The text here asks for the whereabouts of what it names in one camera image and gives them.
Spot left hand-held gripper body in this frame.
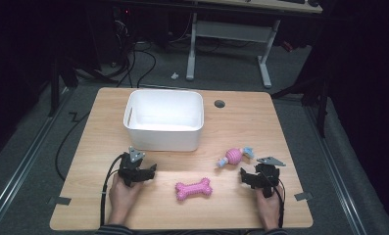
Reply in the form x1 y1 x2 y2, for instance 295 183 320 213
118 146 146 188

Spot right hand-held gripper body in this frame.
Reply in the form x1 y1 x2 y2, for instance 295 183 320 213
252 156 287 199

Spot pink ball toy blue ends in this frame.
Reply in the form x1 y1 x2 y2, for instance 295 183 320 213
216 146 256 169

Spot pink spiky bone toy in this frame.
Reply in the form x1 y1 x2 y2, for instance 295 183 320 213
174 176 214 202

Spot white plastic bin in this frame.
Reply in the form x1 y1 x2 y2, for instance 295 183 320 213
122 88 205 153

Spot person's left hand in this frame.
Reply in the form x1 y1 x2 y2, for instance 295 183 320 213
108 173 145 227

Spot person's right hand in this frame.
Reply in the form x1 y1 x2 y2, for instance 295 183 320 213
254 186 283 231

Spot grey tape piece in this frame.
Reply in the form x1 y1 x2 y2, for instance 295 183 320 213
293 191 314 202
47 196 73 207

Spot black stand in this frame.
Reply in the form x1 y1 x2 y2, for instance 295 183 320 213
269 72 331 139
47 53 120 118

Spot desk with white legs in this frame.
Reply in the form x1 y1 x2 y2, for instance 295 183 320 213
185 0 324 89

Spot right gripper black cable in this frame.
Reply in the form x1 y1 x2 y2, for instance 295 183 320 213
269 177 287 229

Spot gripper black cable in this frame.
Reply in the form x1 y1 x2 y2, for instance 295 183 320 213
99 154 125 228
269 177 287 229

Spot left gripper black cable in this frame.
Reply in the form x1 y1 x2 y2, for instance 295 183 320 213
99 154 125 228

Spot black floor cable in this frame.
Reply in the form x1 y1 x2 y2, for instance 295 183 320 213
54 111 92 182

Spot metal floor rail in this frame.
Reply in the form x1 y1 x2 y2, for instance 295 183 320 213
0 87 74 235
303 103 368 235

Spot bundle of black cables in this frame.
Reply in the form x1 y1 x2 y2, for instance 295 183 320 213
112 8 158 89

